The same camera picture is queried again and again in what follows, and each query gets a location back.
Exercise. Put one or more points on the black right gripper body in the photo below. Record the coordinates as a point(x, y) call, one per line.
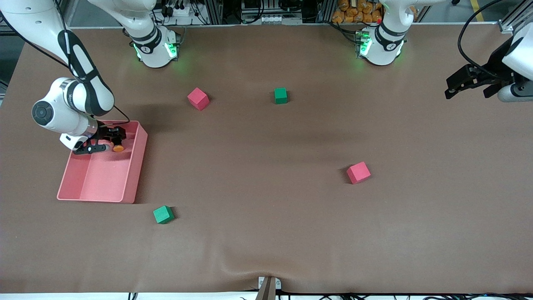
point(105, 133)

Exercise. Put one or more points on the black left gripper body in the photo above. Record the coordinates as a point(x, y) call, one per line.
point(498, 69)

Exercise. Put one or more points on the yellow mushroom push button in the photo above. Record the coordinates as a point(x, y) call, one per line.
point(119, 147)

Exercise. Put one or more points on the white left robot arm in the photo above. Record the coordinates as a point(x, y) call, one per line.
point(381, 54)

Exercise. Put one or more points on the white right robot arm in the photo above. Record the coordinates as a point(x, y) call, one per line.
point(25, 16)

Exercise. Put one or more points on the pink plastic bin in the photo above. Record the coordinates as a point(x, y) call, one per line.
point(104, 179)

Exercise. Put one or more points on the pink foam cube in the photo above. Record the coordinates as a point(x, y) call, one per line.
point(197, 98)
point(358, 172)

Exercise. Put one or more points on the green foam cube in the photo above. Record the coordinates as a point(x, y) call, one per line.
point(280, 95)
point(163, 214)

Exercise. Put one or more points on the orange packaged items pile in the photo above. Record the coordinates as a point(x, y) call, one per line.
point(354, 16)

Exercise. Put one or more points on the white power strip with plugs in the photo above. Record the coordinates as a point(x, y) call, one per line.
point(181, 11)

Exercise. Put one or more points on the brown table cover sheet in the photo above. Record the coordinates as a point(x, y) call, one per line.
point(266, 166)

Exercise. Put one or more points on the white terminal strip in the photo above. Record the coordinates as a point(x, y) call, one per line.
point(281, 19)

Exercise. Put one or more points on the aluminium frame profile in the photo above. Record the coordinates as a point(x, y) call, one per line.
point(506, 27)

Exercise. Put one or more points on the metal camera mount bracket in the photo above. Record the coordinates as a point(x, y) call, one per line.
point(266, 291)

